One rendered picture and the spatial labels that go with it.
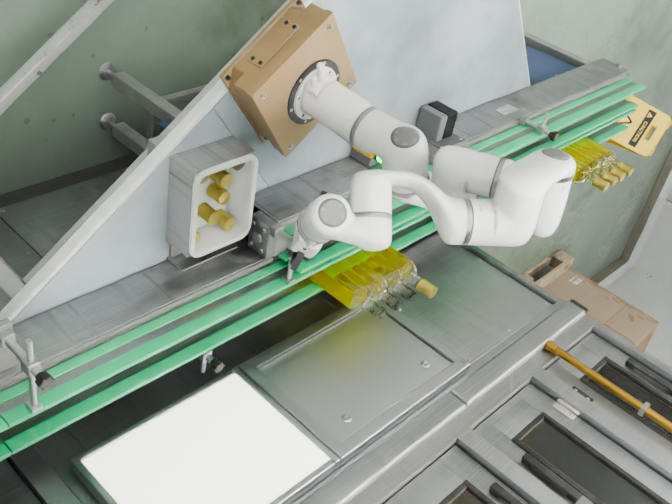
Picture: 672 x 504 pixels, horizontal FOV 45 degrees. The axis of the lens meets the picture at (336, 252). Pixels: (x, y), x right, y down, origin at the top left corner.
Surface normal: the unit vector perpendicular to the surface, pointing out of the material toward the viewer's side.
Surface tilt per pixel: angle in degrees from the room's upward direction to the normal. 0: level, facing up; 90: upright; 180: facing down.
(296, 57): 5
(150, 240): 0
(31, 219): 90
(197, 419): 90
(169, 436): 90
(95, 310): 90
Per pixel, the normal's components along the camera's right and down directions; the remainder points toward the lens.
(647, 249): -0.69, 0.34
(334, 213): 0.22, -0.11
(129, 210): 0.71, 0.51
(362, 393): 0.15, -0.80
